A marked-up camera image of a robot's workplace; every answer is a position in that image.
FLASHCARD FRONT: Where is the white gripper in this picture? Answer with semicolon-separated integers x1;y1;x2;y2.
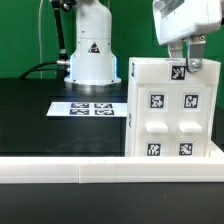
152;0;222;73

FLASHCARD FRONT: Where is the white cabinet top block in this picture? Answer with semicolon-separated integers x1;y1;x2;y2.
129;57;221;85

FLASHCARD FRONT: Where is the white cabinet body box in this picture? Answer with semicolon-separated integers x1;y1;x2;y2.
125;83;214;157

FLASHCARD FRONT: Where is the white cabinet door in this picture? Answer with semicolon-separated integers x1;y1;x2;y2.
135;85;174;157
172;85;211;157

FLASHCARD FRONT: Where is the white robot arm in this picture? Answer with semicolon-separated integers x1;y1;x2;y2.
65;0;223;88

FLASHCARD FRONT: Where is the white base tag plate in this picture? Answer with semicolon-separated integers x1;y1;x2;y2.
47;102;127;117

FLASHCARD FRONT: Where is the white L-shaped fence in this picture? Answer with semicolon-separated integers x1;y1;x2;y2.
0;146;224;184

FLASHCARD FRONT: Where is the black cable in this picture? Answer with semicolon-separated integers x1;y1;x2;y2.
18;61;62;80

